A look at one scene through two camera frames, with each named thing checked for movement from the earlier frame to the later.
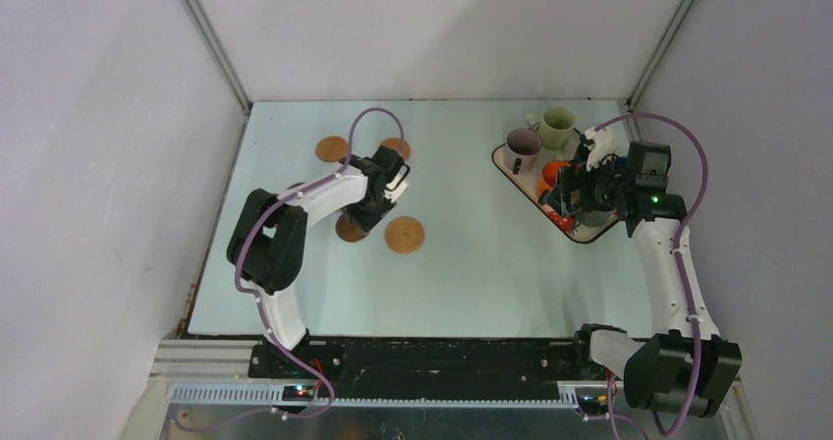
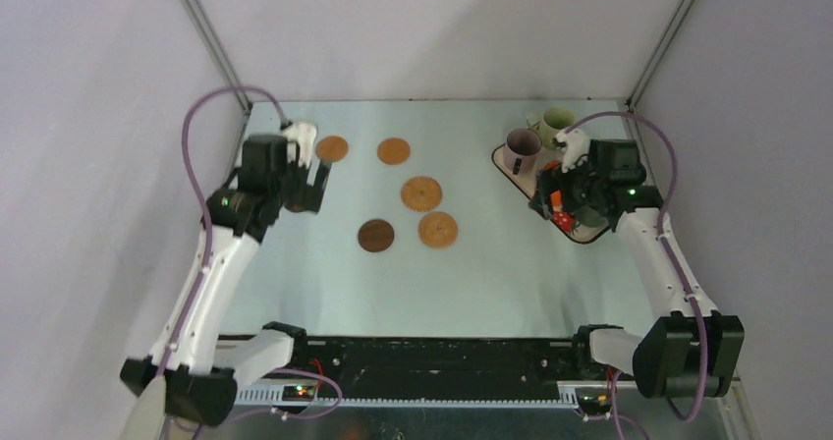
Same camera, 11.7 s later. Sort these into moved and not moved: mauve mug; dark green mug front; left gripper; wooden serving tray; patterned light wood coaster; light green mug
Moved: patterned light wood coaster; left gripper
Not moved: mauve mug; wooden serving tray; dark green mug front; light green mug
